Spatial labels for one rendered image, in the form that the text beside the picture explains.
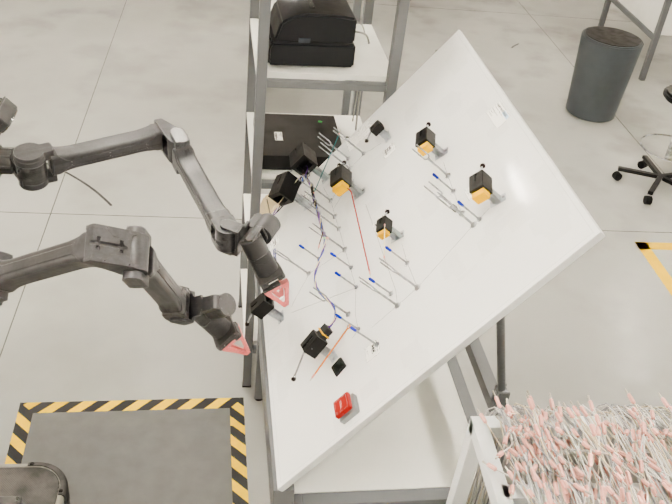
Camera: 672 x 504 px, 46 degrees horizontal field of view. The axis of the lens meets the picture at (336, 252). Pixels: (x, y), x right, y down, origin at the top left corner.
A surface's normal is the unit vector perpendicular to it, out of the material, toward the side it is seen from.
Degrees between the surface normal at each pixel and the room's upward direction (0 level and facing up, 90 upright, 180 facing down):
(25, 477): 0
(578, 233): 52
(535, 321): 0
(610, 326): 0
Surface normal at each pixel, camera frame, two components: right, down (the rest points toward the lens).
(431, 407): 0.10, -0.81
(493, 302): -0.71, -0.51
